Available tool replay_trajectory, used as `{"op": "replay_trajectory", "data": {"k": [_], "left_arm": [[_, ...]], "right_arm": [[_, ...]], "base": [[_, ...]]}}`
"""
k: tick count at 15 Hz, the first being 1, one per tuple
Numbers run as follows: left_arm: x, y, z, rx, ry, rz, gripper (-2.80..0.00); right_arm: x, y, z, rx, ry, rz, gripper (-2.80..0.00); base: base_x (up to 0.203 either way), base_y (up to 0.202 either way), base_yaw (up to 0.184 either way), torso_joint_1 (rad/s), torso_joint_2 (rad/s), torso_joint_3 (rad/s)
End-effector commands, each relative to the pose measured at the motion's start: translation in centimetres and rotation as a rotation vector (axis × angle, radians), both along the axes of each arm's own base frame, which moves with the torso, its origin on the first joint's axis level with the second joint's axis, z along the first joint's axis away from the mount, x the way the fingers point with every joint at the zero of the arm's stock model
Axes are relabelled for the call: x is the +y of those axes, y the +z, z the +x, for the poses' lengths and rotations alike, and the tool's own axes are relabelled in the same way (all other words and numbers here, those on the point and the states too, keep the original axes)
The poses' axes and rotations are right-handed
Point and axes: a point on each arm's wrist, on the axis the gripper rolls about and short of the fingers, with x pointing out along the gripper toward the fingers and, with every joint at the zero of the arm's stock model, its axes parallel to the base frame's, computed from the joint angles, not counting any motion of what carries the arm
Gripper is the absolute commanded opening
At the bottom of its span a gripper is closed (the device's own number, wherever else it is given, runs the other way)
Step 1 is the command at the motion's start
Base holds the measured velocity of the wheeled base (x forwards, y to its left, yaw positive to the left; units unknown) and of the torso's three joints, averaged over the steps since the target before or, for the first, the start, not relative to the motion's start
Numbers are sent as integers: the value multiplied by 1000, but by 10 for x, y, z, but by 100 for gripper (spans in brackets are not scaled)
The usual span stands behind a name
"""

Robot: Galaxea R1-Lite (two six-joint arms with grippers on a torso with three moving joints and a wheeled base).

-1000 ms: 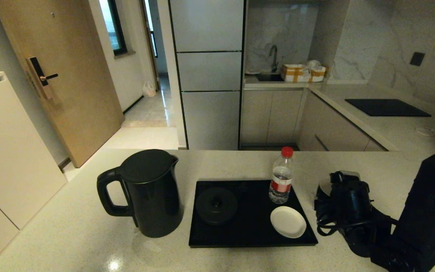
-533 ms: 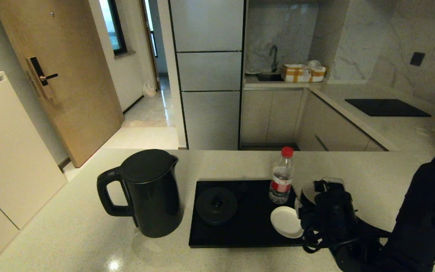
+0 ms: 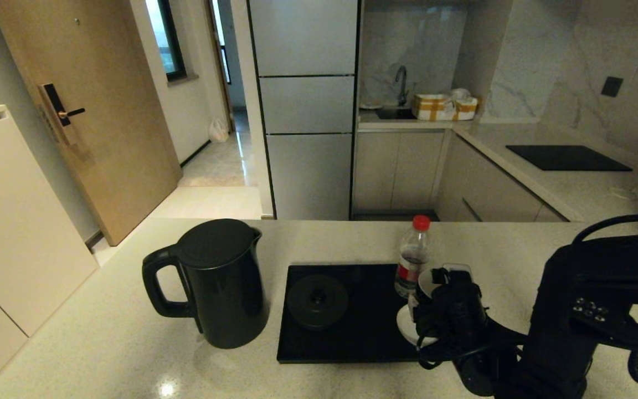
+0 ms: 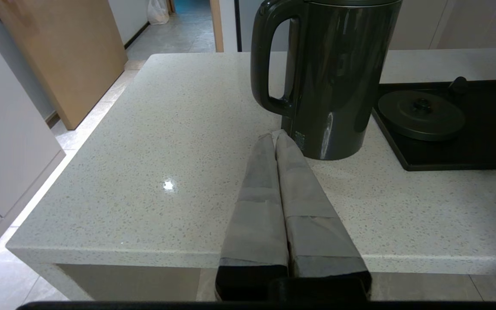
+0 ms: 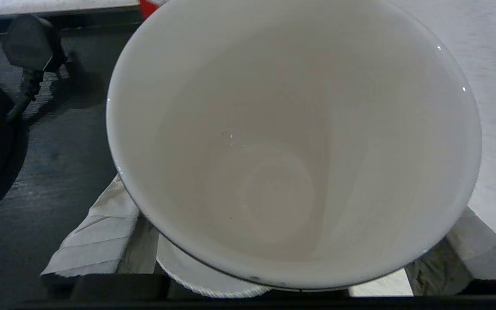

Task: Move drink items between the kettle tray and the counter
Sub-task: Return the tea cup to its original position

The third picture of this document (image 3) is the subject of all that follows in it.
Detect black mug white inside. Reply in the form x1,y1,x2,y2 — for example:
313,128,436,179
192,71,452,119
408,268,452,319

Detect clear bottle red cap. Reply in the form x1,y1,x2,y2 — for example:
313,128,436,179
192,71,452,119
394,215,433,299

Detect black electric kettle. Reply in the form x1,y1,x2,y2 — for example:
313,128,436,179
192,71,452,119
142,219,269,349

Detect black round kettle base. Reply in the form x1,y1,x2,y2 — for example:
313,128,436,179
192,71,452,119
287,275,349,331

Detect white round saucer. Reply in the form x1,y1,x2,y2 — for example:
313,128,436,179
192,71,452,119
397,305,439,347

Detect black rectangular tray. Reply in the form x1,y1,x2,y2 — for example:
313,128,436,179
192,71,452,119
276,263,441,364

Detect beige counter side cabinets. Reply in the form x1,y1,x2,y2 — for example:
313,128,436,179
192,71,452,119
435,133,569,223

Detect beige under-sink cabinets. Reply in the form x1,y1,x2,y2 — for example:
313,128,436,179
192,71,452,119
352,131,446,215

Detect black induction cooktop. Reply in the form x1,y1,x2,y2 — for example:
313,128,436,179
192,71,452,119
506,145,633,172

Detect small cardboard box white bag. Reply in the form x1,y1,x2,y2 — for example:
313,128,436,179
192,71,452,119
451,89,479,121

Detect yellow white box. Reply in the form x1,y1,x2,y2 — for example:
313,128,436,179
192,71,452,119
412,94,455,121

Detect kitchen sink basin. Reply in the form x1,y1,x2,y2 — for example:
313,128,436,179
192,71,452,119
375,106,416,121

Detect dark kitchen faucet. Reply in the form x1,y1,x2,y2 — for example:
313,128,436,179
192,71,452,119
394,66,409,108

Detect tall grey panel cabinet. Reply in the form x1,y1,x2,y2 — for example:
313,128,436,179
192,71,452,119
247,0,361,221

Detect white plastic bag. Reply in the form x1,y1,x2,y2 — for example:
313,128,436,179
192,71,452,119
209,119,230,144

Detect light wooden door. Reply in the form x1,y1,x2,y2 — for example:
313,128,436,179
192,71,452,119
0,0,182,247

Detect dark framed window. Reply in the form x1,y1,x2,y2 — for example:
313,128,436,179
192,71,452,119
146,0,188,84

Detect white storage cabinet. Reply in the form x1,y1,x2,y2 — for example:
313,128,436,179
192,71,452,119
0,105,100,399

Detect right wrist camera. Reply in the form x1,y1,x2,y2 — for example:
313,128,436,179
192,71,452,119
431,264,474,290

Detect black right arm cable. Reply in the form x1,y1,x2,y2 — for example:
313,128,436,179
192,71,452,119
573,213,638,391

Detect black wall socket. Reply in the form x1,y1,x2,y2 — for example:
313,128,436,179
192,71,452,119
600,76,624,99

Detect black gold door lock handle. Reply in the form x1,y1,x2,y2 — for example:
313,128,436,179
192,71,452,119
39,84,86,147

